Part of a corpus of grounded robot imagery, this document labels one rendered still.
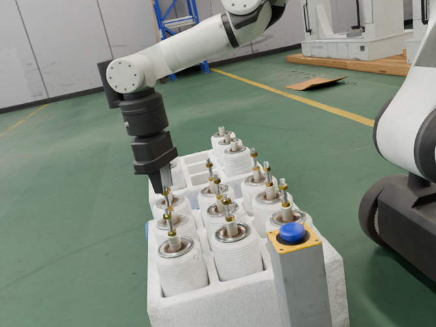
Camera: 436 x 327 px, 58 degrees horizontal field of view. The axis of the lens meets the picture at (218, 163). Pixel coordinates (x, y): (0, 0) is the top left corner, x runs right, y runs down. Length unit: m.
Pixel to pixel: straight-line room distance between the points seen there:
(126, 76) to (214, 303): 0.46
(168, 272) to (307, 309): 0.27
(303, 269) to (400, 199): 0.43
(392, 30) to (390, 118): 3.39
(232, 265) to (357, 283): 0.37
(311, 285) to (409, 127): 0.30
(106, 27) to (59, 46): 0.82
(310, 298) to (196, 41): 0.49
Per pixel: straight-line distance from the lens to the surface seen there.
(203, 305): 0.79
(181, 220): 0.90
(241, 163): 1.28
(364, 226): 1.11
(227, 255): 0.78
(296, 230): 0.63
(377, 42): 4.04
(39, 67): 7.20
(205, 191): 1.02
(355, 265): 1.11
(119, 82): 0.77
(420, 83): 0.75
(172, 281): 0.79
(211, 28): 0.75
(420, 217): 0.94
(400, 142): 0.72
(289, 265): 0.62
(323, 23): 5.22
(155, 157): 0.81
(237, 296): 0.79
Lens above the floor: 0.64
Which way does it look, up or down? 19 degrees down
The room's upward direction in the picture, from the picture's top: 12 degrees counter-clockwise
